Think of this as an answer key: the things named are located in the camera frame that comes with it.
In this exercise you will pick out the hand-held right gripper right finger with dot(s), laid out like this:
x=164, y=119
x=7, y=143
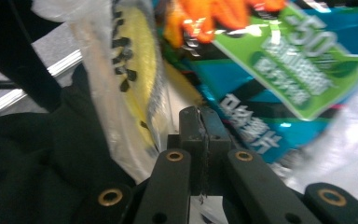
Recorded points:
x=217, y=137

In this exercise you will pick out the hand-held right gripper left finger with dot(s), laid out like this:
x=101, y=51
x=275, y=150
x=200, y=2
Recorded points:
x=191, y=130

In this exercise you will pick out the blue snack packet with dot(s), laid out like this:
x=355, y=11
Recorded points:
x=261, y=77

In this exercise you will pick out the clear plastic bag smiley print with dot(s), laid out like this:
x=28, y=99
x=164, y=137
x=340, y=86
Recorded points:
x=136, y=68

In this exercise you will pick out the dark cloth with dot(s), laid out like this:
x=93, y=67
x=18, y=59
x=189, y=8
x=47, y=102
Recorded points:
x=37, y=155

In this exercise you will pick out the black stand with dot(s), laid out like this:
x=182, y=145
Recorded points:
x=15, y=53

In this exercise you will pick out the aluminium rail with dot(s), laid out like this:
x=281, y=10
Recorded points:
x=62, y=67

